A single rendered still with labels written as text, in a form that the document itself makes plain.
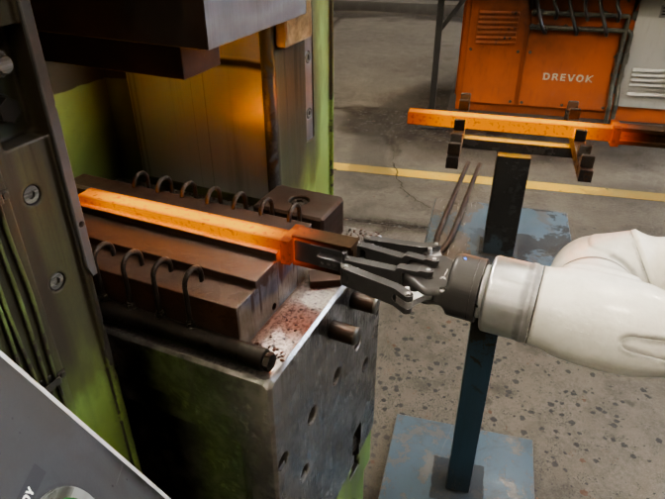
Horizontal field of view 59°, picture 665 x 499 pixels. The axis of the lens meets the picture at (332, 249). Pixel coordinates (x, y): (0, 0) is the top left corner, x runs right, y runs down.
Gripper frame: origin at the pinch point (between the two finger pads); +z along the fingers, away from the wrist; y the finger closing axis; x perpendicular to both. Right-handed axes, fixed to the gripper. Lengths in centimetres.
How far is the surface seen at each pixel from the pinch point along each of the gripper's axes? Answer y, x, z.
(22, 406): -43.1, 14.2, -0.8
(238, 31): -7.2, 27.4, 5.9
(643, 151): 334, -99, -65
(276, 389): -14.6, -10.5, -0.8
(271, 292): -4.4, -5.2, 5.2
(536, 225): 64, -23, -22
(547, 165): 288, -100, -14
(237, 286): -8.5, -2.3, 7.5
